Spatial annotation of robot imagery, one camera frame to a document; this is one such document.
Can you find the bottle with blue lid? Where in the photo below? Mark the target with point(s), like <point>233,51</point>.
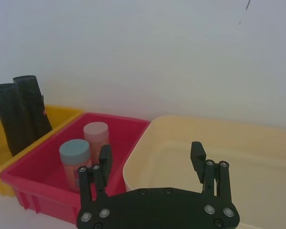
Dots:
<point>74,152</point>

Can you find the bottle with pink lid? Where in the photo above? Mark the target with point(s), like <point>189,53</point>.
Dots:
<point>95,133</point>

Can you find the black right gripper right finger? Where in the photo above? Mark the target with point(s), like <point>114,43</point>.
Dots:
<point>198,157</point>

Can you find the red plastic bin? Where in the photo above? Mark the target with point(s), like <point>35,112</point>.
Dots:
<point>45,167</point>

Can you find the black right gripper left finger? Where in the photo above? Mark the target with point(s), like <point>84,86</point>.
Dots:
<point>106,162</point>

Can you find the cream plastic bin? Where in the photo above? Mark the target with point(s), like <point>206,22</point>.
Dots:
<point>248,148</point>

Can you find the yellow plastic bin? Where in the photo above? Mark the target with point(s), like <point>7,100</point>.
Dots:
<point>62,117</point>

